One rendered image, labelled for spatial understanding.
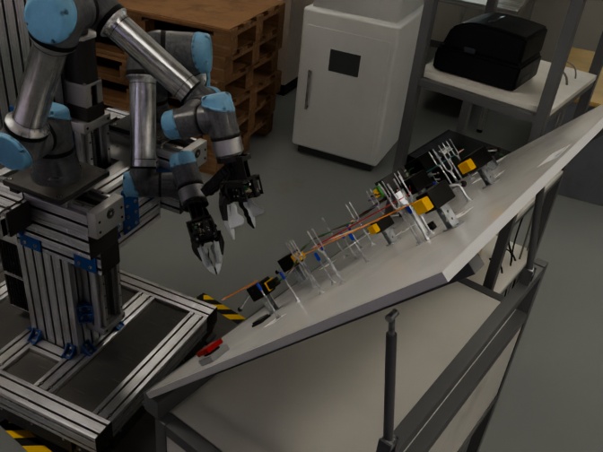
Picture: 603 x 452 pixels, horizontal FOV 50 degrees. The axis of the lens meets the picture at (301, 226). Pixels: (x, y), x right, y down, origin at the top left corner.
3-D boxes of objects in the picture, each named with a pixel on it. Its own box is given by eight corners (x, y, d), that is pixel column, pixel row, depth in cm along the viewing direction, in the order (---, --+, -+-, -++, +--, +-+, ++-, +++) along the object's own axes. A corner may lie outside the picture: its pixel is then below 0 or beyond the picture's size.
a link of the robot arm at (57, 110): (82, 142, 197) (77, 100, 190) (56, 160, 186) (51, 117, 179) (48, 134, 199) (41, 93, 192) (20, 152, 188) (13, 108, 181)
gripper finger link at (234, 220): (240, 239, 158) (240, 203, 158) (222, 239, 162) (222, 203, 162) (249, 239, 161) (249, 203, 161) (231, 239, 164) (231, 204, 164)
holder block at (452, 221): (488, 204, 129) (465, 166, 128) (450, 230, 124) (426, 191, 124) (474, 210, 133) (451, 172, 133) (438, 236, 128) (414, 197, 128)
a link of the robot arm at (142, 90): (120, 23, 180) (121, 198, 184) (160, 26, 181) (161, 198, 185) (125, 32, 191) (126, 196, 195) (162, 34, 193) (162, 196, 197)
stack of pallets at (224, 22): (280, 129, 523) (291, 1, 468) (222, 178, 444) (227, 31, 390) (131, 91, 563) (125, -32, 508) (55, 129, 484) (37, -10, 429)
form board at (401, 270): (383, 225, 249) (380, 221, 249) (640, 91, 176) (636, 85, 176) (149, 398, 166) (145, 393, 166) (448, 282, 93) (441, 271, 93)
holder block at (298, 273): (291, 286, 211) (275, 261, 211) (313, 275, 202) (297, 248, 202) (282, 292, 207) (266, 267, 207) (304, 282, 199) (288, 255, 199)
